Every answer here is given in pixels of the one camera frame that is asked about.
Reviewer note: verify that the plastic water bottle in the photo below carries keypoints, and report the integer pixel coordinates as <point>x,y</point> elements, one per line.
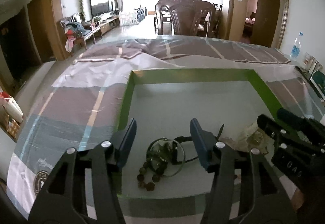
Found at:
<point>296,47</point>

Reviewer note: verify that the silver metal bangle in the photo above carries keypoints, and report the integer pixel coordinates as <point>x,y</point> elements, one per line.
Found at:
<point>159,168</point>

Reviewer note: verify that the dark wooden chair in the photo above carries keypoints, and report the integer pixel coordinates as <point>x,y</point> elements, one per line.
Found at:
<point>186,16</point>

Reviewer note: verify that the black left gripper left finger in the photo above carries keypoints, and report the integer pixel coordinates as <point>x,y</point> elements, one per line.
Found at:
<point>62,198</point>

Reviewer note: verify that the clear crystal charm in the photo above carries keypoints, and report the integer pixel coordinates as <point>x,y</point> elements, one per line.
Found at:
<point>257,140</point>

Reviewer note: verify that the green cardboard box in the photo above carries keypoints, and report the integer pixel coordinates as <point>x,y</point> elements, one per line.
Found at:
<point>208,104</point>

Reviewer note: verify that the green book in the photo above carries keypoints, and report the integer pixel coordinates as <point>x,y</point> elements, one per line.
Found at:
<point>318,80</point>

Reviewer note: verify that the chair with clothes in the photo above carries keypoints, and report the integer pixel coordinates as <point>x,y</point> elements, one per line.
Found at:
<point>78,32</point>

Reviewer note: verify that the plaid bed sheet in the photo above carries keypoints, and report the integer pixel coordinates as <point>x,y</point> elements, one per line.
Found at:
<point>81,107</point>

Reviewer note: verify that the crystal pendant cluster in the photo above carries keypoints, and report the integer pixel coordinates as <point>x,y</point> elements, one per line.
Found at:
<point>161,151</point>

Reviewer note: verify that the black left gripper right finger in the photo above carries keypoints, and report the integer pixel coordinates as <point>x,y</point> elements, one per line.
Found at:
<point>263,198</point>

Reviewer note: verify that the flat screen television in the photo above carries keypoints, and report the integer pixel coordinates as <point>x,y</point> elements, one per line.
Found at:
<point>99,7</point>

